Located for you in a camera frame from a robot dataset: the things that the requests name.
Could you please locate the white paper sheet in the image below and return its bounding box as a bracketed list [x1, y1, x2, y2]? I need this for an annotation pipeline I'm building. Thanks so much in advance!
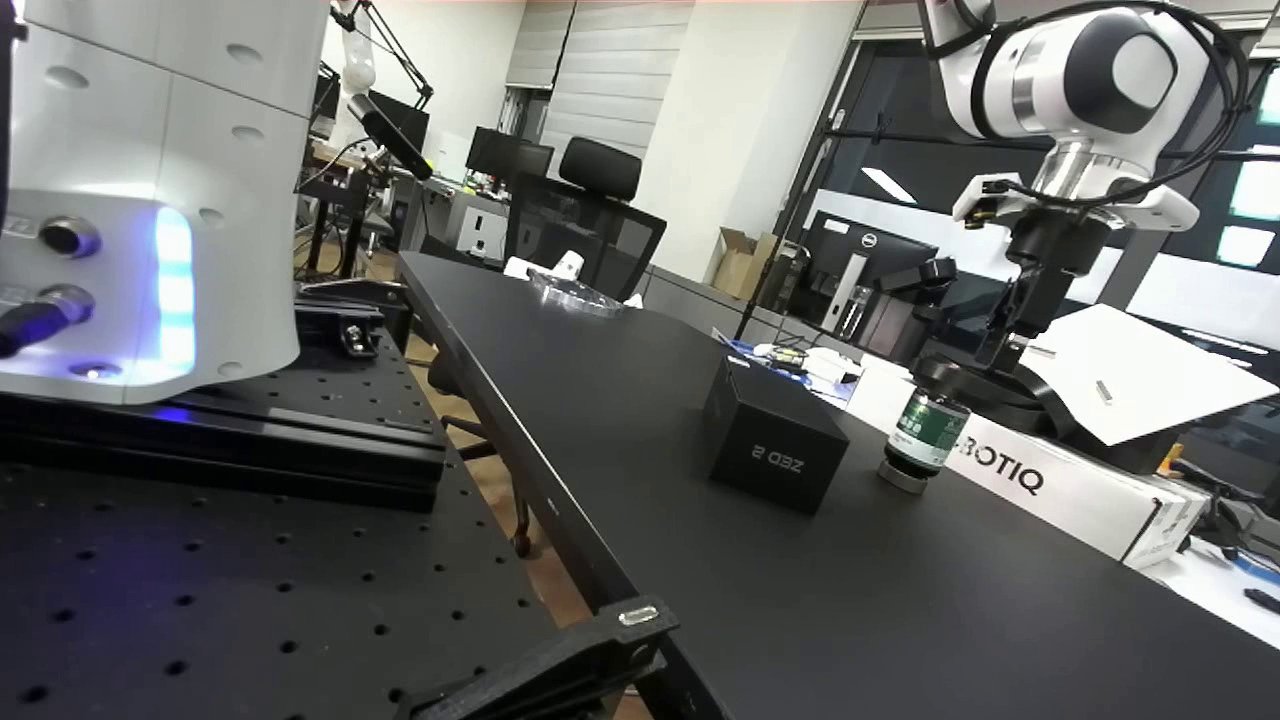
[1015, 302, 1280, 451]

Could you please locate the black table clamp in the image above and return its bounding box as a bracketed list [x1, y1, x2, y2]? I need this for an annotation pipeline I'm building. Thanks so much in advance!
[395, 595, 682, 720]

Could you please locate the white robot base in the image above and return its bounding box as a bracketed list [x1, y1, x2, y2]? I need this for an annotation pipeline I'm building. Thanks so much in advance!
[0, 0, 330, 407]

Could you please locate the white Robotiq cardboard box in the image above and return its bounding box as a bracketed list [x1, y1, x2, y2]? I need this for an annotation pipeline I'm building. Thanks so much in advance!
[844, 351, 1212, 569]

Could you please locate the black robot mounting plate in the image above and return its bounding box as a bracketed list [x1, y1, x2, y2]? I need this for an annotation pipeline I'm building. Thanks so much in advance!
[0, 302, 450, 513]

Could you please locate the black office chair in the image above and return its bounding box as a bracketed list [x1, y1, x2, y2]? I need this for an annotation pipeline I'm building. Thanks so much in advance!
[510, 134, 672, 303]

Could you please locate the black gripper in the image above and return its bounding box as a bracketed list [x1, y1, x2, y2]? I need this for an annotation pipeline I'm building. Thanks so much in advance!
[914, 214, 1121, 429]

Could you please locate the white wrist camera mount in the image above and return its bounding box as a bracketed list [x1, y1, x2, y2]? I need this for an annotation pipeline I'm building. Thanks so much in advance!
[949, 167, 1205, 242]

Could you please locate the black base cable plug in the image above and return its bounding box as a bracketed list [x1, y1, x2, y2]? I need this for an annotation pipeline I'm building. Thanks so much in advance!
[0, 284, 100, 360]

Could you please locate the brown cardboard box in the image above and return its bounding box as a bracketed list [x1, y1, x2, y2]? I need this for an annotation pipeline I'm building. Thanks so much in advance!
[702, 225, 779, 303]

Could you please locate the black rectangular box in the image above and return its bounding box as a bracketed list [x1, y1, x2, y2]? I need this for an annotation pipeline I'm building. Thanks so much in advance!
[700, 356, 851, 522]

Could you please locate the green label dark bottle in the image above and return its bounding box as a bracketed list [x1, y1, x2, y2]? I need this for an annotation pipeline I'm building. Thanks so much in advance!
[874, 377, 972, 495]

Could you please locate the black perforated breadboard platform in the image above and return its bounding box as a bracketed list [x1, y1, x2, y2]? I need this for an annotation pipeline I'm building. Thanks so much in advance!
[0, 334, 591, 720]

